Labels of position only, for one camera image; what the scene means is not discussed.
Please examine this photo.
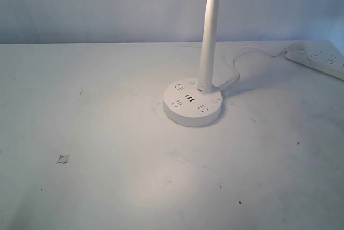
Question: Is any white desk lamp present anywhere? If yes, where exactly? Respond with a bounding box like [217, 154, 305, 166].
[163, 0, 223, 127]

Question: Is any torn tape scrap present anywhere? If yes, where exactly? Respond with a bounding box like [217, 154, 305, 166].
[56, 155, 69, 164]

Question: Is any white power strip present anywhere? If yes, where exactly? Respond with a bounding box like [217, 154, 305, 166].
[285, 40, 343, 80]

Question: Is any white lamp power cable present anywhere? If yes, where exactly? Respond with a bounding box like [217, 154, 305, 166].
[214, 46, 288, 90]

